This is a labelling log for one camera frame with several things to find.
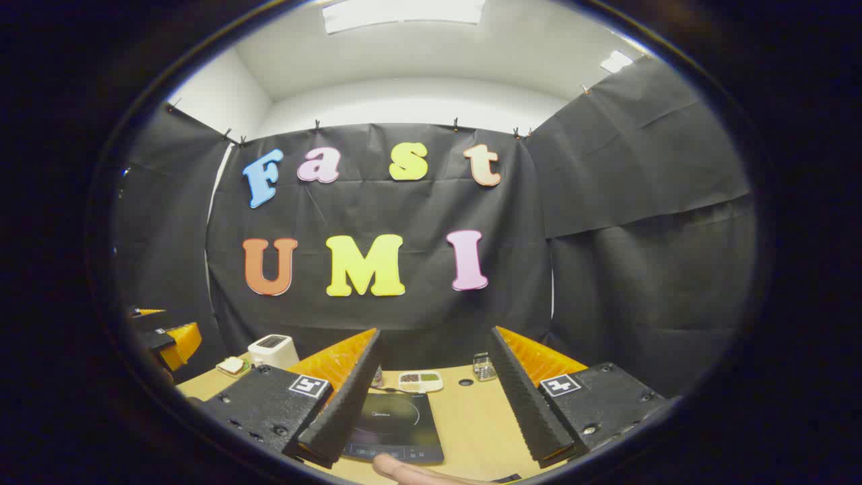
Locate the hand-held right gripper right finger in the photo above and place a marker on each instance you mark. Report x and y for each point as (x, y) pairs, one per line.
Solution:
(528, 404)

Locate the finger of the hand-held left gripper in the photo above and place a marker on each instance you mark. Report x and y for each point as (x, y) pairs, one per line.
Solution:
(183, 343)
(158, 319)

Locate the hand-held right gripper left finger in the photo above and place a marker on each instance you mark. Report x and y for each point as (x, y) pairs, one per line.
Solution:
(343, 411)

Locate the black induction cooktop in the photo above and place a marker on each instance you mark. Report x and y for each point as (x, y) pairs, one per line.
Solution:
(404, 424)

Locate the sandwich with lettuce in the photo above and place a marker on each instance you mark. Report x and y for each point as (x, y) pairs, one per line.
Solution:
(232, 365)

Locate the clear glass utensil holder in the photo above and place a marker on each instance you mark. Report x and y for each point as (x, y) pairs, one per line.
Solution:
(484, 368)

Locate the white divided spice dish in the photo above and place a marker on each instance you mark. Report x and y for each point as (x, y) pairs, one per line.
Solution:
(420, 381)

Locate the white toaster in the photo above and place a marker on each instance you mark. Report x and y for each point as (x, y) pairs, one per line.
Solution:
(273, 351)

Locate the black backdrop cloth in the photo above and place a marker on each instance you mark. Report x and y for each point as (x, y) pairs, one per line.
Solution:
(404, 209)

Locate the small ceiling light panel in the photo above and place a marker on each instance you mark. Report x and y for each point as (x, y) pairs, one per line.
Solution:
(616, 61)

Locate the large ceiling light panel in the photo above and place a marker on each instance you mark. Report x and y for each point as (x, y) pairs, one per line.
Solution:
(404, 13)

